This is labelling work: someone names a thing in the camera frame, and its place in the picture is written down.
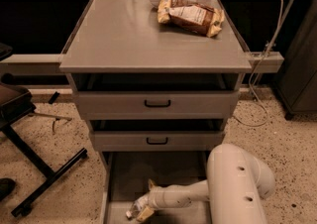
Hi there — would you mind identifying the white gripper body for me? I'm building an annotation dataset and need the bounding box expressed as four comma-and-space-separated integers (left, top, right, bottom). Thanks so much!
148, 185, 178, 209

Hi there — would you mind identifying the clear plastic bottle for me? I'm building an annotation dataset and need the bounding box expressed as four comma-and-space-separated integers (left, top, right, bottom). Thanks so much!
126, 195, 149, 220

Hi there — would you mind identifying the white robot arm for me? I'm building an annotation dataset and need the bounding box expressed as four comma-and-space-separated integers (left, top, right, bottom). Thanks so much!
135, 144, 275, 224

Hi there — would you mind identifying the grey open bottom drawer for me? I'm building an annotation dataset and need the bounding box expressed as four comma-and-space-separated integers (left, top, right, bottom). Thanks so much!
100, 152, 212, 224

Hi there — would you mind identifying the grey middle drawer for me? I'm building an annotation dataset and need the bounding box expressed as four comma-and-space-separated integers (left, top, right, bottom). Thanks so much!
90, 131, 224, 152

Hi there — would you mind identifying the grey drawer cabinet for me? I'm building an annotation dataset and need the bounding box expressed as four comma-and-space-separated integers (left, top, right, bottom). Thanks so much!
59, 0, 253, 224

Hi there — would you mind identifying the black shoe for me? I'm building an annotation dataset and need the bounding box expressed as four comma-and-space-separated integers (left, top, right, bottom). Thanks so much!
0, 178, 16, 201

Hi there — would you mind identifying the black chair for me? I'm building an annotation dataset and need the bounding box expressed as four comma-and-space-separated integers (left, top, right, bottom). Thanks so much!
0, 42, 89, 218

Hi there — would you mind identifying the dark side cabinet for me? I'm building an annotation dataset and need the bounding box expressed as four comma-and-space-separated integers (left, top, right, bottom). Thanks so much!
274, 0, 317, 120

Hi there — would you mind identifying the brown chip bag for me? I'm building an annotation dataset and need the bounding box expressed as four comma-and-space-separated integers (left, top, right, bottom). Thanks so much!
158, 0, 225, 38

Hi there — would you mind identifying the white cable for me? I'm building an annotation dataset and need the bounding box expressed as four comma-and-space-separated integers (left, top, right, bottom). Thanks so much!
231, 0, 285, 128

